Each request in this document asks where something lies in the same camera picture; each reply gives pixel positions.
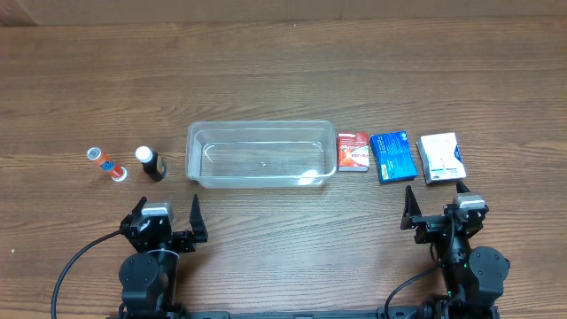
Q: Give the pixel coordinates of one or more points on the clear plastic container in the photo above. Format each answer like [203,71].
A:
[261,154]

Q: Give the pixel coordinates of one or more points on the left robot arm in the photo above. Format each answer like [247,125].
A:
[148,277]

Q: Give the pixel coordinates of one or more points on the blue medicine box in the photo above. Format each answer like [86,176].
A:
[393,157]

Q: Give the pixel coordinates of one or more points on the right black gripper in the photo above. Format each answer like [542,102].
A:
[427,224]

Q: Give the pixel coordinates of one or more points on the red medicine box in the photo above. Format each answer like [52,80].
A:
[353,151]

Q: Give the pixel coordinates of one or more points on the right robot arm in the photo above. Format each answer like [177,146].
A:
[474,277]

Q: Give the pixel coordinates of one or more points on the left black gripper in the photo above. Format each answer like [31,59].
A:
[199,226]

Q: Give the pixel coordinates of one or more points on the orange vitamin tube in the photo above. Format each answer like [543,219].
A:
[112,168]

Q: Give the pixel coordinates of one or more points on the white medicine box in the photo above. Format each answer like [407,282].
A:
[441,158]

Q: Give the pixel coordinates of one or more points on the dark syrup bottle white cap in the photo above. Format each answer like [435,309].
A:
[153,164]

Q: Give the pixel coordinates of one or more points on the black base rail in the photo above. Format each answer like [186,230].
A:
[393,312]

